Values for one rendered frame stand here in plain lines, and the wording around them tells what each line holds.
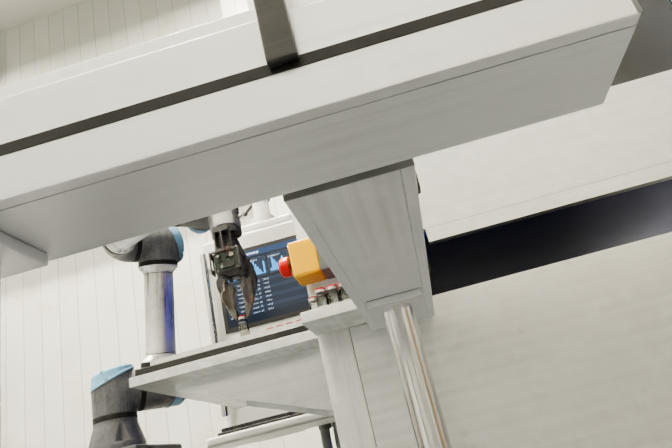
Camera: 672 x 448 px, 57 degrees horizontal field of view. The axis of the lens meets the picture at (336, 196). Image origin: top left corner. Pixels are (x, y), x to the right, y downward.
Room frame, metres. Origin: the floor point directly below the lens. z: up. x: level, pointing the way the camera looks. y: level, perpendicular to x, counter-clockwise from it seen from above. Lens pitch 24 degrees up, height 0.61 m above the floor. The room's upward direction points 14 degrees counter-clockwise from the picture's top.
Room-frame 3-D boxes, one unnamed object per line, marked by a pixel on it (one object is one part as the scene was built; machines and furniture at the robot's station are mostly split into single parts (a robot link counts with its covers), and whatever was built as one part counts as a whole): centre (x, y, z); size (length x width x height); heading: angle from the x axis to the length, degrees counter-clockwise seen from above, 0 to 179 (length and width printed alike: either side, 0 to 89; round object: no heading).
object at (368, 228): (0.85, -0.04, 0.92); 0.69 x 0.15 x 0.16; 176
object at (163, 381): (1.58, 0.23, 0.87); 0.70 x 0.48 x 0.02; 176
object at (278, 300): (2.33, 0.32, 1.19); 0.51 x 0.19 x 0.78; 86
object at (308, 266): (1.15, 0.08, 1.00); 0.08 x 0.07 x 0.07; 86
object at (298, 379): (1.33, 0.26, 0.80); 0.34 x 0.03 x 0.13; 86
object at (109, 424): (1.72, 0.73, 0.84); 0.15 x 0.15 x 0.10
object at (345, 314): (1.13, 0.04, 0.87); 0.14 x 0.13 x 0.02; 86
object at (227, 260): (1.34, 0.27, 1.13); 0.09 x 0.08 x 0.12; 175
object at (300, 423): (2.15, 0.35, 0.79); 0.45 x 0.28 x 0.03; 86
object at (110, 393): (1.72, 0.73, 0.96); 0.13 x 0.12 x 0.14; 128
